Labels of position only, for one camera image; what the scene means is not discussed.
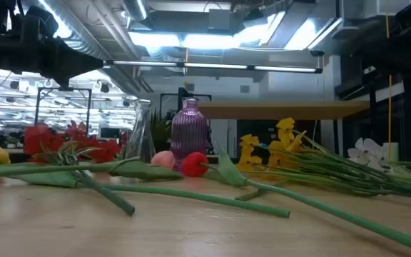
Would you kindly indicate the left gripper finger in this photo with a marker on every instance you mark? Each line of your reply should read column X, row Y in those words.
column 73, row 64

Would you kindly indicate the red flower bunch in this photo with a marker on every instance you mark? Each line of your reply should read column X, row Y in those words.
column 41, row 141

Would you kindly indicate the white flower bunch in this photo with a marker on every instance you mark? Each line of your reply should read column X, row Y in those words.
column 366, row 150

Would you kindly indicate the pink tulip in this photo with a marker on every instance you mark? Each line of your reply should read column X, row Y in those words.
column 162, row 159

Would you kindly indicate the purple ribbed glass vase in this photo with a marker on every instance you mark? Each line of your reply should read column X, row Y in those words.
column 189, row 132

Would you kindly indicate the red tulip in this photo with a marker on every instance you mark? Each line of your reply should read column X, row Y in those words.
column 194, row 164

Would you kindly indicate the wooden shelf with black legs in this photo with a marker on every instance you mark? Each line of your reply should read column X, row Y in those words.
column 280, row 110

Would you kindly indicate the pale green cylinder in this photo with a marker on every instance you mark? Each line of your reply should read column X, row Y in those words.
column 392, row 151

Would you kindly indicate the clear glass vase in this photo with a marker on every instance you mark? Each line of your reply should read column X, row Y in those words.
column 139, row 142

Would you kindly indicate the potted green plant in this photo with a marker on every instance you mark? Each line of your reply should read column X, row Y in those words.
column 161, row 132

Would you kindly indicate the long LED light bar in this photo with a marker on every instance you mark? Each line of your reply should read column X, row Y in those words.
column 212, row 66

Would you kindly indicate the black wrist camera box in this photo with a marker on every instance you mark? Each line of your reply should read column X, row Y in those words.
column 41, row 23

